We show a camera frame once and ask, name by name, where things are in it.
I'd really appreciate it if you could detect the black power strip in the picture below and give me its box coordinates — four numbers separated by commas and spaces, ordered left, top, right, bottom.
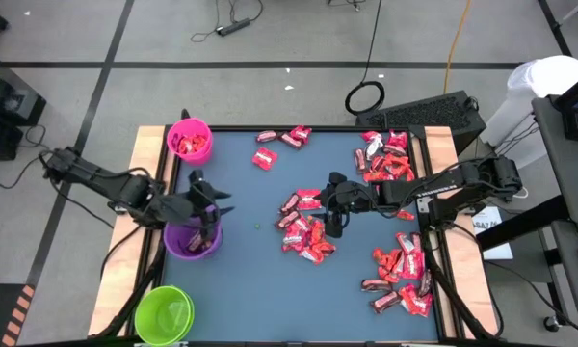
215, 17, 252, 38

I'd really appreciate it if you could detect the large red candy packet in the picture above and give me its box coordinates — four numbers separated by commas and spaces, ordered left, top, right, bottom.
397, 282, 434, 318
401, 250, 426, 280

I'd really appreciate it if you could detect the black frame strut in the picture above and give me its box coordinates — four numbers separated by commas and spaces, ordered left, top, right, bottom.
421, 229, 503, 341
94, 229, 168, 338

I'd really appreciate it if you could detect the grey chair leg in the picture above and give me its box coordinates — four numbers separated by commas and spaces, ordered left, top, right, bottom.
556, 0, 578, 28

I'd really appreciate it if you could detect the thin black power cord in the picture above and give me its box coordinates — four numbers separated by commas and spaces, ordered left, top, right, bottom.
189, 0, 265, 44

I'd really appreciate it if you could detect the grey desk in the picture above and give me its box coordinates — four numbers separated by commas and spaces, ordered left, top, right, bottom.
531, 94, 578, 341

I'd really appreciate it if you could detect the white silver candy packet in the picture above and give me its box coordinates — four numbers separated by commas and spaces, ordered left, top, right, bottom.
364, 134, 385, 161

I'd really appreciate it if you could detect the pink plastic basket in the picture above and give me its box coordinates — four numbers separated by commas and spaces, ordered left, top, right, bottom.
166, 117, 215, 168

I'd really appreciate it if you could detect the long yellow cable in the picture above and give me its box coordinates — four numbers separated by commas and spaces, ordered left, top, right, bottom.
441, 0, 474, 95

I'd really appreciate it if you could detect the red square candy packet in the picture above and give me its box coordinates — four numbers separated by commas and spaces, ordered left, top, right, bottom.
250, 146, 279, 172

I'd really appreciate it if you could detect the white cable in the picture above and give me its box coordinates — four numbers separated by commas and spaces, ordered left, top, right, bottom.
499, 186, 532, 200

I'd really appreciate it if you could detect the black desk crossbar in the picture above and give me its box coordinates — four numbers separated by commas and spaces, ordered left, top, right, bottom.
475, 194, 573, 253

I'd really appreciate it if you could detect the wooden side board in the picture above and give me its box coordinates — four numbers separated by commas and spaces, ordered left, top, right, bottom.
423, 125, 501, 338
87, 125, 168, 337

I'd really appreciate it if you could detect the black monitor pink screen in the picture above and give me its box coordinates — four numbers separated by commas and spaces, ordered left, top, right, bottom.
552, 67, 578, 145

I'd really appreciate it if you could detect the silver red candy packet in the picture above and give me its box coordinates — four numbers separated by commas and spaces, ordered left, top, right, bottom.
394, 231, 416, 255

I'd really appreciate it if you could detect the white bagged bin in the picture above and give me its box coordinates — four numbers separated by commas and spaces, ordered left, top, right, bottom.
480, 54, 578, 163

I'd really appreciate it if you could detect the white paper sheet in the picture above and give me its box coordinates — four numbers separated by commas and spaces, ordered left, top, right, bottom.
470, 205, 514, 262

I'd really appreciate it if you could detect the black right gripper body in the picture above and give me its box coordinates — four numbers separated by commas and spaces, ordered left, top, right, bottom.
320, 180, 384, 213

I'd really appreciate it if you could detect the black coiled cable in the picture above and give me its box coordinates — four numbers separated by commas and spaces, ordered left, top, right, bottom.
343, 0, 387, 117

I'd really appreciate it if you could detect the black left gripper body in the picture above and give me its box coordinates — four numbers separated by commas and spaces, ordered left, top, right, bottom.
171, 188, 216, 227

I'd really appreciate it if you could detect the purple plastic basket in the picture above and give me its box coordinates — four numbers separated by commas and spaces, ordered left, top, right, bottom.
162, 214, 223, 262

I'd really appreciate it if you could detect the green plastic basket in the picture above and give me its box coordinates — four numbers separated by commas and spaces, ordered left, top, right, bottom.
133, 284, 197, 347

